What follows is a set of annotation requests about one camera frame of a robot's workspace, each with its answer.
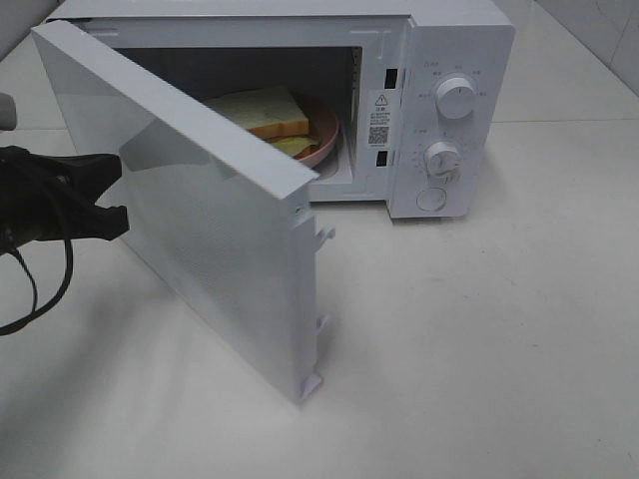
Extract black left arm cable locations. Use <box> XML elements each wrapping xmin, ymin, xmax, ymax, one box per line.
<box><xmin>0</xmin><ymin>149</ymin><xmax>76</xmax><ymax>338</ymax></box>

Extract upper white power knob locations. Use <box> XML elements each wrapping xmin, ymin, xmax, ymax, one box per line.
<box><xmin>434</xmin><ymin>74</ymin><xmax>476</xmax><ymax>120</ymax></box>

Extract white microwave oven body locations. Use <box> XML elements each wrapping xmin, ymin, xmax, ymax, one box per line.
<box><xmin>42</xmin><ymin>1</ymin><xmax>514</xmax><ymax>219</ymax></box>

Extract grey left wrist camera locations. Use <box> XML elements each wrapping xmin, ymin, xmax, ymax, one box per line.
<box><xmin>0</xmin><ymin>93</ymin><xmax>17</xmax><ymax>132</ymax></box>

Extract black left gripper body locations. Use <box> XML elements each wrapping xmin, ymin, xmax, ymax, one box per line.
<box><xmin>1</xmin><ymin>146</ymin><xmax>68</xmax><ymax>254</ymax></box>

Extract white warning label sticker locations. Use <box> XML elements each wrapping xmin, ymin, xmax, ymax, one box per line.
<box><xmin>365</xmin><ymin>89</ymin><xmax>400</xmax><ymax>149</ymax></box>

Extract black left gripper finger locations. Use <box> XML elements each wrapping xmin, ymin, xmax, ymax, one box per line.
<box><xmin>46</xmin><ymin>154</ymin><xmax>122</xmax><ymax>205</ymax></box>
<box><xmin>54</xmin><ymin>202</ymin><xmax>130</xmax><ymax>240</ymax></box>

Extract round white door release button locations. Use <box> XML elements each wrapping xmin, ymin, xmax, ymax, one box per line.
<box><xmin>416</xmin><ymin>188</ymin><xmax>447</xmax><ymax>213</ymax></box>

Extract pink plate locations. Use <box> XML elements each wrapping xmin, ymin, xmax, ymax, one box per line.
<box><xmin>294</xmin><ymin>92</ymin><xmax>340</xmax><ymax>168</ymax></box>

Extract lower white timer knob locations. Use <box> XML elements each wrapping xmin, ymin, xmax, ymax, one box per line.
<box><xmin>425</xmin><ymin>141</ymin><xmax>463</xmax><ymax>177</ymax></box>

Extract white microwave door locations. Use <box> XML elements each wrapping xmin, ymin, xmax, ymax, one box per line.
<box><xmin>33</xmin><ymin>21</ymin><xmax>335</xmax><ymax>403</ymax></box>

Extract sandwich with white bread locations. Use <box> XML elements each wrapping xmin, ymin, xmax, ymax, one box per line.
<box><xmin>204</xmin><ymin>87</ymin><xmax>320</xmax><ymax>158</ymax></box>

